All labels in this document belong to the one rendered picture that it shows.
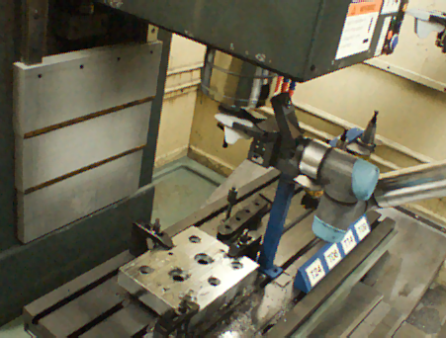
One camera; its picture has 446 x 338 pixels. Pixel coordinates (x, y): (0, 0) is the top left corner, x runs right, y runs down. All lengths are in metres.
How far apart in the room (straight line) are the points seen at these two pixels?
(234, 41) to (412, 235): 1.34
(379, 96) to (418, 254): 0.60
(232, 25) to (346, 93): 1.22
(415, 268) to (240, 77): 1.21
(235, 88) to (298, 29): 0.22
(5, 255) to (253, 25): 0.96
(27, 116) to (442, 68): 1.38
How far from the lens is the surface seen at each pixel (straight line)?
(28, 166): 1.47
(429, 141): 2.13
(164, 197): 2.45
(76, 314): 1.40
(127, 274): 1.38
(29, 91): 1.37
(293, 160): 1.18
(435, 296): 2.22
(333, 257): 1.70
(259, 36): 1.01
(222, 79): 1.13
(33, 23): 1.33
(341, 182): 1.12
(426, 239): 2.19
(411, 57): 2.09
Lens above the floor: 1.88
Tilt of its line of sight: 29 degrees down
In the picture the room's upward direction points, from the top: 11 degrees clockwise
